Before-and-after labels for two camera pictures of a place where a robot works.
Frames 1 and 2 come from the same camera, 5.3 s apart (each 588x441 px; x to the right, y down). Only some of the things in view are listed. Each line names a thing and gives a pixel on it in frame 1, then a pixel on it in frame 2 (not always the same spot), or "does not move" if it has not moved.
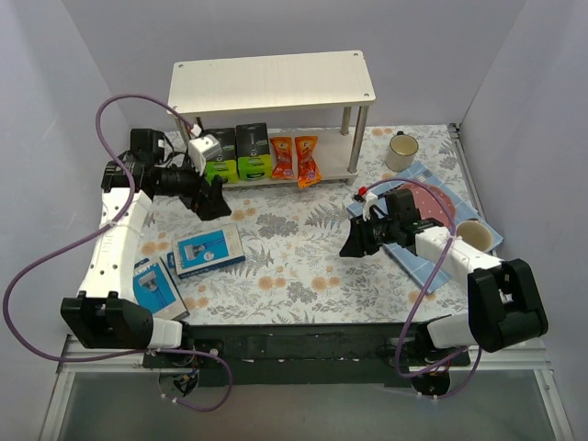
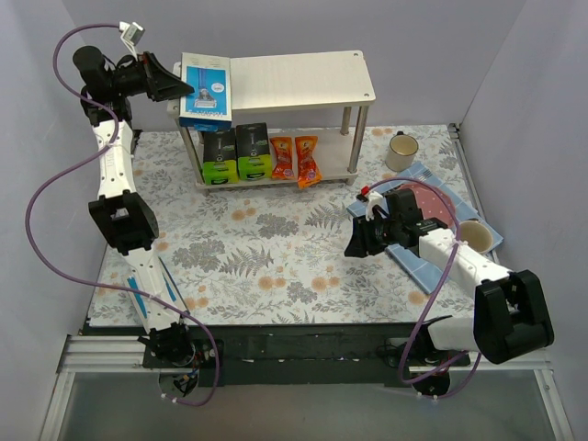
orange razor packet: (308, 170) does not move
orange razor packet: (284, 166) does not move
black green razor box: (225, 163) does not move
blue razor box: (154, 289) does not move
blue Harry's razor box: (202, 253) → (209, 107)
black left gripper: (198, 196) → (149, 76)
